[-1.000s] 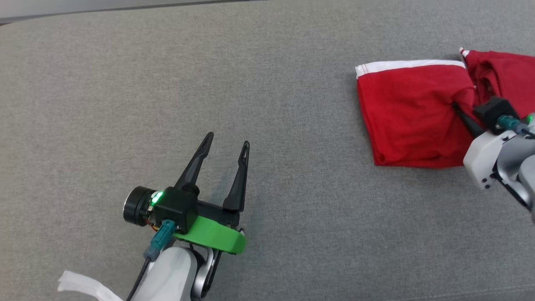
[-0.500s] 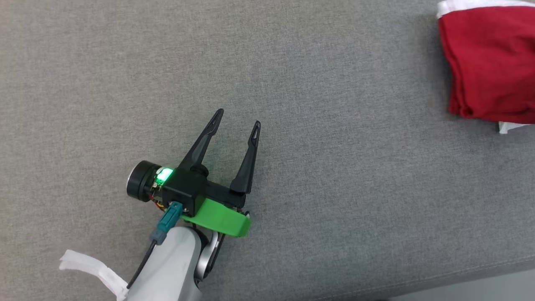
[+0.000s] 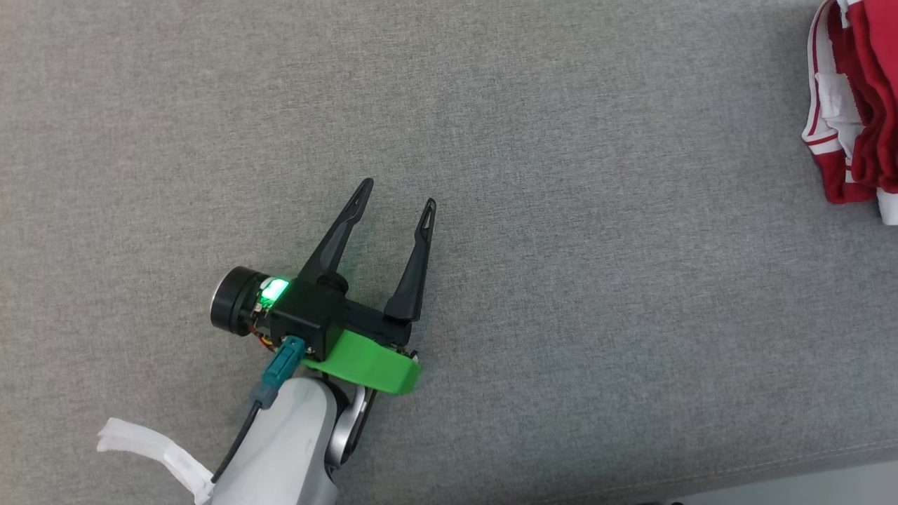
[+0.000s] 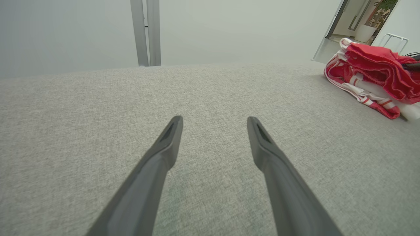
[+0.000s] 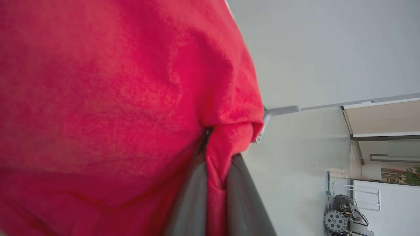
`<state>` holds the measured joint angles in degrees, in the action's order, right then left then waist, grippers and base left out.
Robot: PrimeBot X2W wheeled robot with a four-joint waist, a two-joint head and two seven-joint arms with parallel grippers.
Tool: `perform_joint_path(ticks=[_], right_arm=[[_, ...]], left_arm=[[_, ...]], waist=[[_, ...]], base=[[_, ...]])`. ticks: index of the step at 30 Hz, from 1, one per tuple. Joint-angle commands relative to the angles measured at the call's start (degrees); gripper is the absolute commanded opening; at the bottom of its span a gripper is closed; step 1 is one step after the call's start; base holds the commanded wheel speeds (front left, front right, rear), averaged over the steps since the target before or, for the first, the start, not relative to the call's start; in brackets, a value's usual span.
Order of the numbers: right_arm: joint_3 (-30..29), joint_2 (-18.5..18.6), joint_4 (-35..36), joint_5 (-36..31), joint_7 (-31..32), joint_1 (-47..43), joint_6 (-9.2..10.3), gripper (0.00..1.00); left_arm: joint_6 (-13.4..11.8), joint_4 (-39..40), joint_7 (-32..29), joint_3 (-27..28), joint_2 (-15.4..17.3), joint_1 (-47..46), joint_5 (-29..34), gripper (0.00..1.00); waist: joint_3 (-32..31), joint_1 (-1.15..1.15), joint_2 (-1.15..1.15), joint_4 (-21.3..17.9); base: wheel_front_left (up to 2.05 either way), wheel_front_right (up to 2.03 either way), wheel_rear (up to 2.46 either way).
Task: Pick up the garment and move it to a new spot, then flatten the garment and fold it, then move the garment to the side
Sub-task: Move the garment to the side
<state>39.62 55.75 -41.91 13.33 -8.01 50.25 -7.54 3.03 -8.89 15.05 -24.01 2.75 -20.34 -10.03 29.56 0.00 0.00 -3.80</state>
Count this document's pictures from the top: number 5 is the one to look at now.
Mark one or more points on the red shorts white trim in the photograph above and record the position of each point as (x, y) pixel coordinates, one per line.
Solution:
(98, 98)

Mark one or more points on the white cabinet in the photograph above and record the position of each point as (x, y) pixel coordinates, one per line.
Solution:
(400, 213)

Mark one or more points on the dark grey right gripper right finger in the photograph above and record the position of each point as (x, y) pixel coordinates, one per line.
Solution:
(244, 203)

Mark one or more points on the teal rod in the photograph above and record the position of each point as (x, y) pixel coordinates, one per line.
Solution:
(328, 183)

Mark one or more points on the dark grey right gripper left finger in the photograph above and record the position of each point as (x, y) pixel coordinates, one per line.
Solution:
(190, 209)

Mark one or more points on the grey machine with toothed wheel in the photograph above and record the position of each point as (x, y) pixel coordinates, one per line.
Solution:
(336, 221)

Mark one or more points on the grey partition post with feet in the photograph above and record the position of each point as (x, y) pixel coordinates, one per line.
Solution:
(282, 110)

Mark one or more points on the green potted plant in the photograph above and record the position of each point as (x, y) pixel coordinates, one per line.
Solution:
(411, 175)

